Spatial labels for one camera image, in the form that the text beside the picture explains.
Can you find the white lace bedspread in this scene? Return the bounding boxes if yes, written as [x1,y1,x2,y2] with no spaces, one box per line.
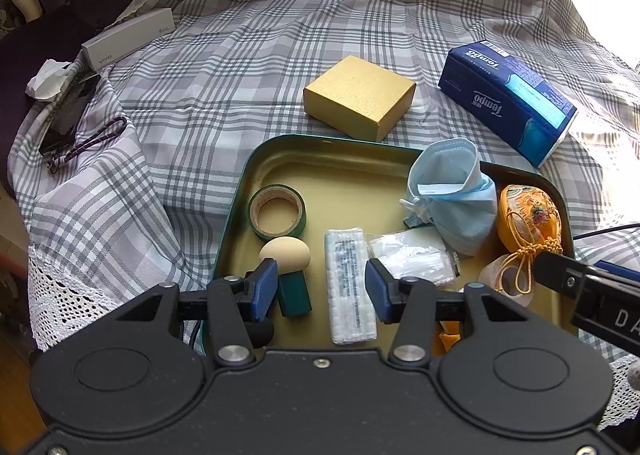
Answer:
[27,240,640,431]

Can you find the clear plastic packet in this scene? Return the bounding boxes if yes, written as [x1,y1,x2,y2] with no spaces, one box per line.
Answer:
[367,230,461,288]

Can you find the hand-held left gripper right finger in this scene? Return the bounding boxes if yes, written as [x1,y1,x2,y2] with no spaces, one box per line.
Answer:
[365,257,531,368]

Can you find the beige tape roll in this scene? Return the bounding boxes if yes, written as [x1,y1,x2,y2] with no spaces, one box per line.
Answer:
[477,255,536,308]

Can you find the blue tissue pack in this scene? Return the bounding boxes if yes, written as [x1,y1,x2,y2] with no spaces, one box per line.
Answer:
[439,40,579,169]

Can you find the small white tissue pack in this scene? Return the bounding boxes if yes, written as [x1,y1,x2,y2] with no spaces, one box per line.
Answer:
[324,225,377,347]

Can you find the beige sponge with green handle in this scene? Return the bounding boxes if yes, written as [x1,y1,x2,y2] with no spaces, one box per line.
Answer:
[258,236,313,318]

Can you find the black cable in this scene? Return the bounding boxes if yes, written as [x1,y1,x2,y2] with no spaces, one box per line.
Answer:
[570,222,640,243]

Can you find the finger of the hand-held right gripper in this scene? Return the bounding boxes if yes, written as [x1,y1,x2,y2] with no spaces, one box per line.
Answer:
[531,250,581,293]

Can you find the orange embroidered pouch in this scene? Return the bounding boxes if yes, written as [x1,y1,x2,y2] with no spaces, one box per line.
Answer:
[495,183,565,296]

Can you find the crumpled white tissue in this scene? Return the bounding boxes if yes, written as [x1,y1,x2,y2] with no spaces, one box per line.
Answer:
[26,60,76,102]

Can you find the black phone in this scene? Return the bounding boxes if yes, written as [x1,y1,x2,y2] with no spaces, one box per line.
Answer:
[37,74,101,156]

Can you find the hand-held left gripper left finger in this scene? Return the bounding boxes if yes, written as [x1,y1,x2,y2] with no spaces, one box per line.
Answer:
[115,257,278,368]

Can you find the blue face mask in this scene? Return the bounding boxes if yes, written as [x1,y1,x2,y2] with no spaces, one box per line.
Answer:
[400,137,498,256]

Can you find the white phone box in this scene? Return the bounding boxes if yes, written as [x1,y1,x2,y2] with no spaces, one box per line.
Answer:
[81,7,177,72]

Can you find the gold cardboard box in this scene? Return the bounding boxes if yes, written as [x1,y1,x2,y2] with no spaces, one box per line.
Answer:
[303,55,417,143]

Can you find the green metal tray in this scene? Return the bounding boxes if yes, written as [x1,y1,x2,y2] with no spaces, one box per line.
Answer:
[200,134,581,361]

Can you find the green tape roll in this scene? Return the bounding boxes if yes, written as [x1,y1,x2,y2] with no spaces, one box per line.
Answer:
[247,183,308,243]

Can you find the purple lanyard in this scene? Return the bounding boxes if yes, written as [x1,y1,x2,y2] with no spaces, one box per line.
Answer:
[47,116,128,174]

